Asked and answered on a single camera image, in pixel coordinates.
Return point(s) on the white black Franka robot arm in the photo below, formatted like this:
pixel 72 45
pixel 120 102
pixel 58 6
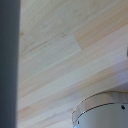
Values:
pixel 103 111

